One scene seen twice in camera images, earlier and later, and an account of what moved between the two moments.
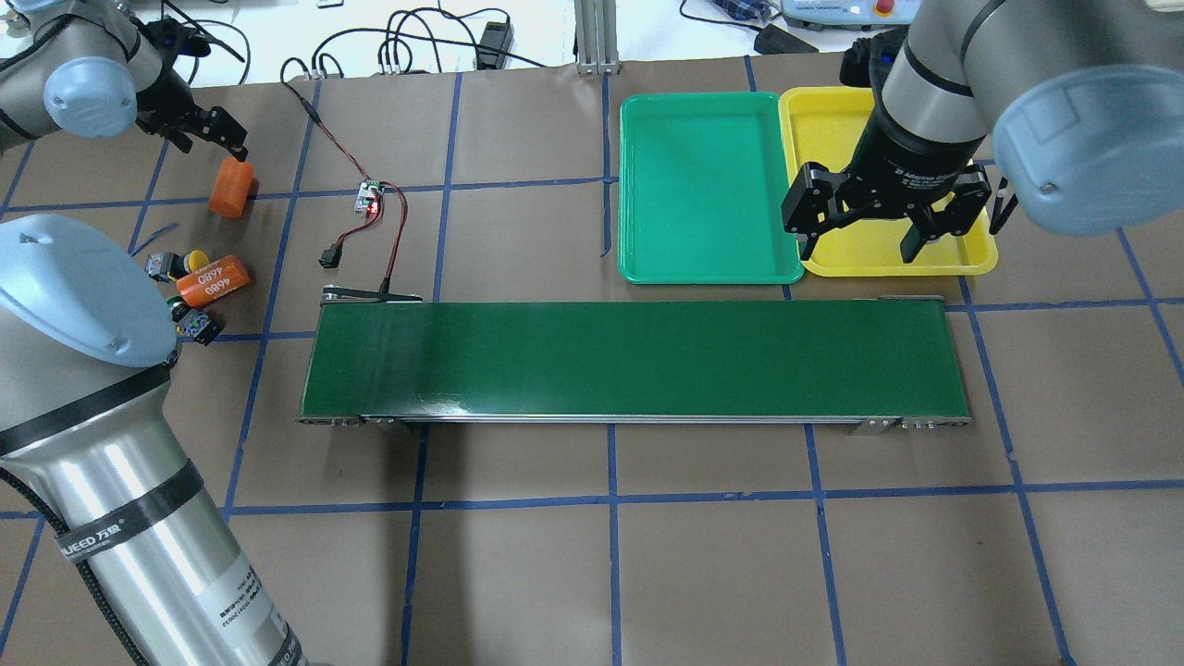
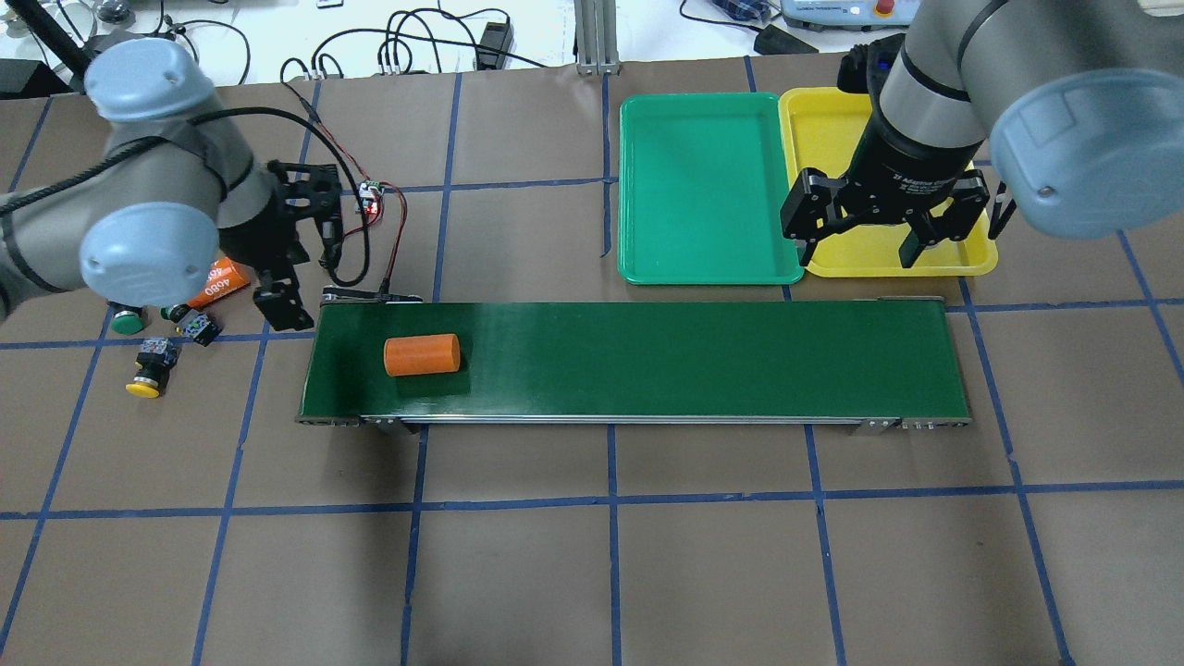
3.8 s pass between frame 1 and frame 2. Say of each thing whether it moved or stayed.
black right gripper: stayed
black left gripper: moved
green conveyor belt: stayed
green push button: stayed
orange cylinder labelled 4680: stayed
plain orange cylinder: moved
